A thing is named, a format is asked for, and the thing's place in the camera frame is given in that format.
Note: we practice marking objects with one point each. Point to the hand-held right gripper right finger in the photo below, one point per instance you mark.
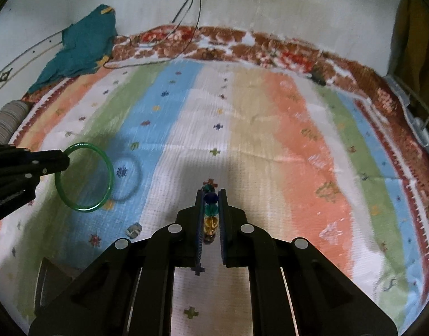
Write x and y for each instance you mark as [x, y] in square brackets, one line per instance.
[223, 227]

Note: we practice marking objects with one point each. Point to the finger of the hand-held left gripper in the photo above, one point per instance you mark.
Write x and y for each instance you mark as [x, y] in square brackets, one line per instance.
[49, 157]
[21, 178]

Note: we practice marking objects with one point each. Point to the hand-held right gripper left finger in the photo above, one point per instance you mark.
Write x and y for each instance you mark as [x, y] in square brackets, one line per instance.
[200, 227]

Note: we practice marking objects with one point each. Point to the green glass bangle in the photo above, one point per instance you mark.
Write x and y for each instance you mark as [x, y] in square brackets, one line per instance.
[111, 178]

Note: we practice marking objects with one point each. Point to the rectangular silver tin box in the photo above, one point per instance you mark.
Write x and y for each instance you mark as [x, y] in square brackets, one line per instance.
[49, 280]

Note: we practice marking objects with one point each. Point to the grey striped rolled fabric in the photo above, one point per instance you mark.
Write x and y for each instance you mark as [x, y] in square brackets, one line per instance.
[7, 119]

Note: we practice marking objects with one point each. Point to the pastel striped cloth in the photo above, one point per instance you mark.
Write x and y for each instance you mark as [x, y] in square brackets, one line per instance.
[270, 129]

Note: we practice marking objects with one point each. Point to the teal cloth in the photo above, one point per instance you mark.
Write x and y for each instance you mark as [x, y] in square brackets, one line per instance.
[84, 45]

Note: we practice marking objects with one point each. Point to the small black charger plug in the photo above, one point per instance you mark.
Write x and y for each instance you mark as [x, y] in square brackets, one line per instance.
[318, 77]

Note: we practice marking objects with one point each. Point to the mustard yellow jacket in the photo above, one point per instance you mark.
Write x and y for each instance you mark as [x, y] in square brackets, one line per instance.
[417, 31]

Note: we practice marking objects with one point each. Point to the grey wall conduit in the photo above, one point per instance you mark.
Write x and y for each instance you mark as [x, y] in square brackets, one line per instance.
[28, 54]

